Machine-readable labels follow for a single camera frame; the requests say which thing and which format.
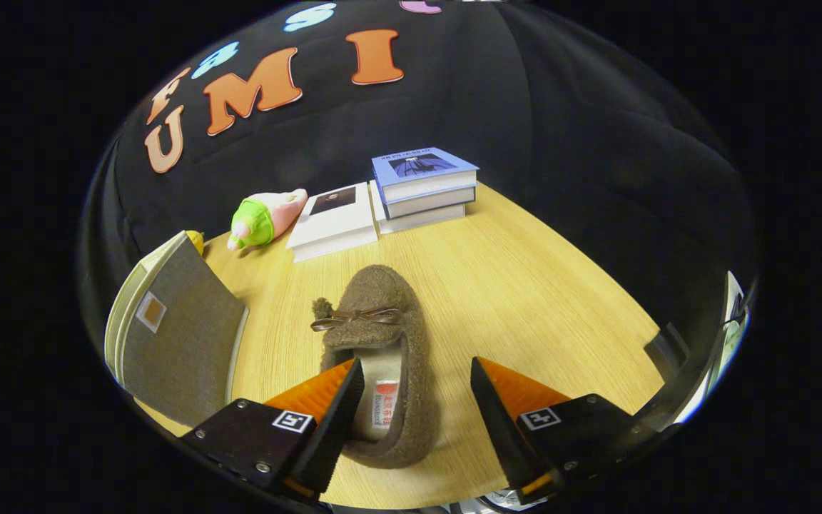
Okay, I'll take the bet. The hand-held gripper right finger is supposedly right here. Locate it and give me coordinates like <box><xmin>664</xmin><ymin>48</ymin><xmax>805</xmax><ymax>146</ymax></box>
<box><xmin>470</xmin><ymin>356</ymin><xmax>658</xmax><ymax>505</ymax></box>

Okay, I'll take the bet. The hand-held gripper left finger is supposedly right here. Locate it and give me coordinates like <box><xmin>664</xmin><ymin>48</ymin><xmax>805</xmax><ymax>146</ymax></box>
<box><xmin>181</xmin><ymin>357</ymin><xmax>367</xmax><ymax>500</ymax></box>

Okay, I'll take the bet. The grey fabric storage box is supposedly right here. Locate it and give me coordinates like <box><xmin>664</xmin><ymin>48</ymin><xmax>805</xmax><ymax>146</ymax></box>
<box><xmin>104</xmin><ymin>230</ymin><xmax>250</xmax><ymax>428</ymax></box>

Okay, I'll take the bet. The brown fuzzy shoe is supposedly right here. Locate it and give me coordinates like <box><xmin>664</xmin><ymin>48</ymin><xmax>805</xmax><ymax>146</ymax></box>
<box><xmin>310</xmin><ymin>265</ymin><xmax>440</xmax><ymax>470</ymax></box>

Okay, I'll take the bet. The dark grey block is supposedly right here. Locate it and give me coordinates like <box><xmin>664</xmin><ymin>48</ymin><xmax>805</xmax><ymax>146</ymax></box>
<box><xmin>644</xmin><ymin>323</ymin><xmax>691</xmax><ymax>373</ymax></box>

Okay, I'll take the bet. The pink and green plush toy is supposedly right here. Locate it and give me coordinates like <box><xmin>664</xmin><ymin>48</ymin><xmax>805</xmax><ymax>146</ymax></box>
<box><xmin>227</xmin><ymin>188</ymin><xmax>309</xmax><ymax>251</ymax></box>

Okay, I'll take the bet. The white book with dark photo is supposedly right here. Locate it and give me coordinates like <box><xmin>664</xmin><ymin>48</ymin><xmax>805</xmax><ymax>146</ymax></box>
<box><xmin>286</xmin><ymin>182</ymin><xmax>379</xmax><ymax>263</ymax></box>

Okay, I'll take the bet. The blue cover book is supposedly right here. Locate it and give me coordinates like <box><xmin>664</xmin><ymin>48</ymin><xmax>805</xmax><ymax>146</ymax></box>
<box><xmin>372</xmin><ymin>147</ymin><xmax>480</xmax><ymax>203</ymax></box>

